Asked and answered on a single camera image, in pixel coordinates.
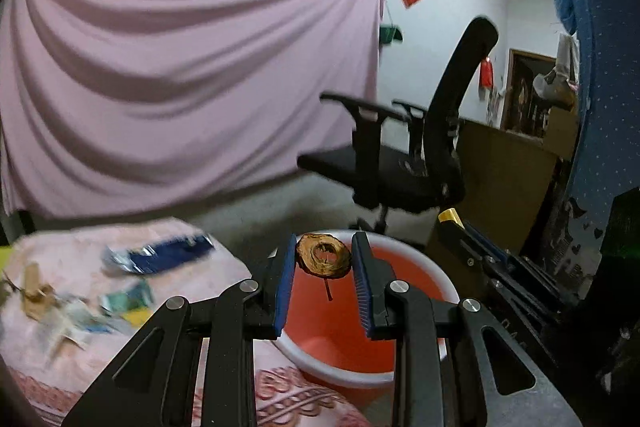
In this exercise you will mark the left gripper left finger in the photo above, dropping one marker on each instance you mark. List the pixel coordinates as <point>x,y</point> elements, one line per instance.
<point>190,354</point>

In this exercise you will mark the pink hanging bed sheet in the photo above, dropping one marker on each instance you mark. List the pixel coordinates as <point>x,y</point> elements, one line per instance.
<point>116,107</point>

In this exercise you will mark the brown wooden cabinet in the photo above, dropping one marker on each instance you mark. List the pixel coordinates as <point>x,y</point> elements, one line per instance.
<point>511,178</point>

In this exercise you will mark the blue dotted hanging cloth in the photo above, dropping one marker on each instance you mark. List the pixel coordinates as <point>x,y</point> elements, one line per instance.
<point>606,158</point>

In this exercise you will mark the pink floral tablecloth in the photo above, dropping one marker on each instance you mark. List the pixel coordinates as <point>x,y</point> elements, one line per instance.
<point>71,263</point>

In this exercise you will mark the black office chair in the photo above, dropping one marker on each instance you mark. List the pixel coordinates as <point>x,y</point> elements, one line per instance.
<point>403,156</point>

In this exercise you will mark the green and yellow wrapper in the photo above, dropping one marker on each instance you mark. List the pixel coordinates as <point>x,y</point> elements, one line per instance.
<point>134,305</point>

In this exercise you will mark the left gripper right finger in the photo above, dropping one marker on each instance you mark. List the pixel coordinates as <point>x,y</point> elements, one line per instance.
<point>452,360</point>

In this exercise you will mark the blue foil snack wrapper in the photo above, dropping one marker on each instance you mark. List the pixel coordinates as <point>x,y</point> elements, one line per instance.
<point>156,258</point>

